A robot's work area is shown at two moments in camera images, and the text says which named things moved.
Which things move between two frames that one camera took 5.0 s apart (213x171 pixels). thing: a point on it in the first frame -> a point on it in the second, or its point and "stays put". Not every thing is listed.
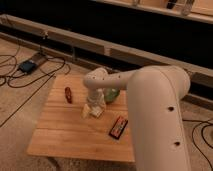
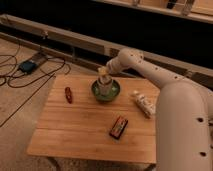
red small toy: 68,95 stays put
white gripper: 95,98 -> 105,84
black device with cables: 27,66 stays put
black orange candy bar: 118,127 stays put
